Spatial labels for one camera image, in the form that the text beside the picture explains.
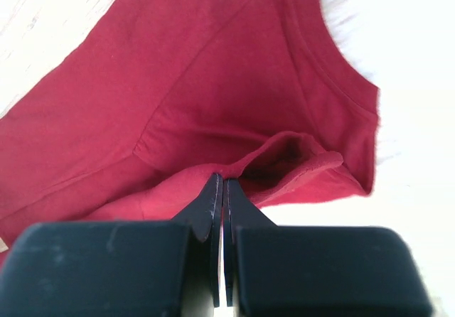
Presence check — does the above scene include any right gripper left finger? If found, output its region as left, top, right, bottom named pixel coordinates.
left=1, top=174, right=223, bottom=316

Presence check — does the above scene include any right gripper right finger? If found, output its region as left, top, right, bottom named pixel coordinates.
left=223, top=179, right=433, bottom=316

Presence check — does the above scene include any dark red t-shirt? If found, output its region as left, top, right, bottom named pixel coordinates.
left=1, top=0, right=378, bottom=258

